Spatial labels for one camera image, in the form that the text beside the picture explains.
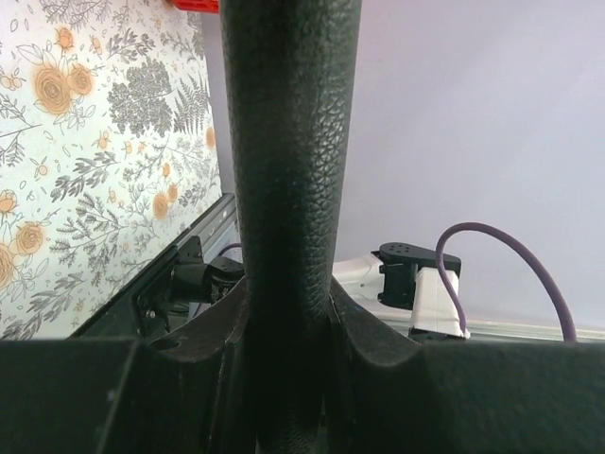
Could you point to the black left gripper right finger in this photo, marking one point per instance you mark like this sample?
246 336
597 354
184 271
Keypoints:
389 394

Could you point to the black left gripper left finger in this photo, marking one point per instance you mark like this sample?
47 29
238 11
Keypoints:
182 393

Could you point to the black zippered tool case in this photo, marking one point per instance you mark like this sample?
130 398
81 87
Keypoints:
289 68

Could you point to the red plastic shopping basket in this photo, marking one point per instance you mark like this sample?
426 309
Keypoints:
205 6

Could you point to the floral patterned table mat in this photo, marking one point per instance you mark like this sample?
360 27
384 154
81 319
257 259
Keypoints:
108 152

